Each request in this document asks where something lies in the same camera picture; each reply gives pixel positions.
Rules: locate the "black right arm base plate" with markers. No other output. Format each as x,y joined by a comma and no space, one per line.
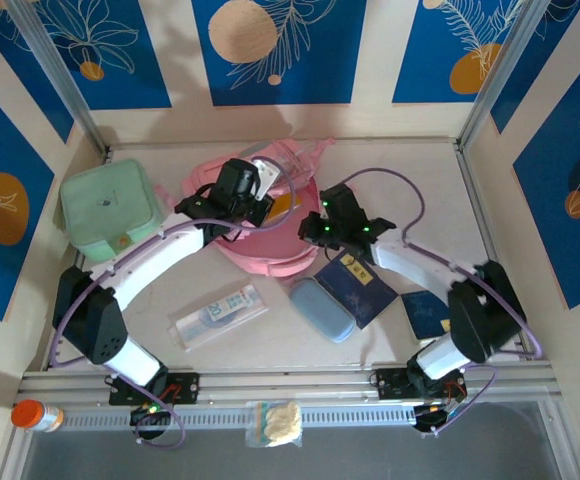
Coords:
392,382

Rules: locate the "aluminium front rail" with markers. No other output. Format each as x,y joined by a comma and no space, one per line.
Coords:
290,385

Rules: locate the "dark blue book yellow label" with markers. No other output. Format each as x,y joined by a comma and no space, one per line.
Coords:
360,295

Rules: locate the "plain dark blue book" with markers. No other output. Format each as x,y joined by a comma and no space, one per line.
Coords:
422,312

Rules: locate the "black controller board green light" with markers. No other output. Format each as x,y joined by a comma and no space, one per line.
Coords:
147,415

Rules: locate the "aluminium side rail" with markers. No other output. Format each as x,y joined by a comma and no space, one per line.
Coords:
50,362
470,175

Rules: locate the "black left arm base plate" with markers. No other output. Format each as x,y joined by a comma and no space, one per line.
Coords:
185,390

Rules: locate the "grey blue pencil case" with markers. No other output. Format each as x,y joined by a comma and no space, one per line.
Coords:
322,310

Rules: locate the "mint green lunch bag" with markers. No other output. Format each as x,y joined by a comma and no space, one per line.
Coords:
105,200

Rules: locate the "bright green bottle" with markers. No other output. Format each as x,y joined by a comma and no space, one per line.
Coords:
119,242

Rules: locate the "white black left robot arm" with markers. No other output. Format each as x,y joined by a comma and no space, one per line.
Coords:
160,260

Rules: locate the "pink backpack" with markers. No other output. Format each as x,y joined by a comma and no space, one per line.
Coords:
270,250

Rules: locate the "aluminium corner post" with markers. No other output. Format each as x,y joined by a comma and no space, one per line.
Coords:
61,75
500,75

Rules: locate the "clear bag white contents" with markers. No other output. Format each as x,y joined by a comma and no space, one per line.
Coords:
277,422

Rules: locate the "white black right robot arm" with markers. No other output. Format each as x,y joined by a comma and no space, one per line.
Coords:
485,320

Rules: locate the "orange capped pill bottle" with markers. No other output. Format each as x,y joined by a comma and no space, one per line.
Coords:
35,416

